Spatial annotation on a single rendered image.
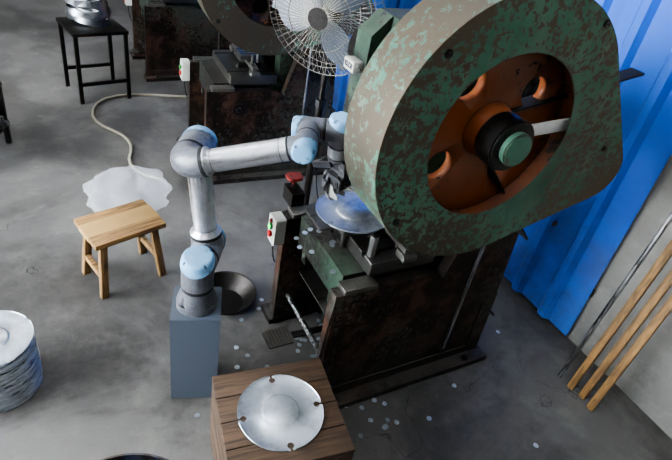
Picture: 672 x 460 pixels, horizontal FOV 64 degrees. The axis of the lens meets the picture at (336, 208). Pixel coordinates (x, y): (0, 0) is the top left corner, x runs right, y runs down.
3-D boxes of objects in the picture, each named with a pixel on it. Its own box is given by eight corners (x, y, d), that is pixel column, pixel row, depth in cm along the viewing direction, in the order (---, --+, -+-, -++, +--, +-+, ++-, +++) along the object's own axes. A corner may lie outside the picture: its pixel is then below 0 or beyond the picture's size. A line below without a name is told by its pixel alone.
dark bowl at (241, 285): (202, 330, 247) (202, 320, 243) (186, 287, 268) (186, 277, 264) (263, 316, 260) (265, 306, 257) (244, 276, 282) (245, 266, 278)
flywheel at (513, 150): (437, 23, 109) (664, 10, 139) (387, -4, 124) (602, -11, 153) (384, 280, 151) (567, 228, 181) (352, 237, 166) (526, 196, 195)
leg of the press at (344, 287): (314, 418, 219) (353, 247, 169) (303, 395, 227) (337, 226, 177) (485, 360, 260) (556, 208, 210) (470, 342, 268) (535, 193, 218)
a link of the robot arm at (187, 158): (154, 160, 161) (311, 135, 153) (166, 143, 170) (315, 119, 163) (168, 192, 167) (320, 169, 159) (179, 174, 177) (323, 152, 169)
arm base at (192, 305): (173, 317, 192) (173, 297, 187) (178, 288, 205) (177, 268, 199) (216, 317, 195) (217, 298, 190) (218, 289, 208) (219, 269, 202)
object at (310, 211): (314, 256, 202) (319, 228, 194) (300, 234, 212) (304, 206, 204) (371, 245, 213) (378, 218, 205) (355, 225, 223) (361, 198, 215)
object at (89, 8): (80, 105, 410) (68, -2, 366) (62, 82, 437) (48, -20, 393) (132, 98, 433) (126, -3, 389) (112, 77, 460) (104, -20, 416)
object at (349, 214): (348, 184, 224) (349, 182, 224) (403, 216, 210) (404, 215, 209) (299, 206, 205) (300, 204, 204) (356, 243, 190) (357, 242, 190)
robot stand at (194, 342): (170, 398, 216) (169, 320, 191) (175, 362, 230) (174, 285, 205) (216, 397, 219) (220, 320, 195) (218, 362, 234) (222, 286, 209)
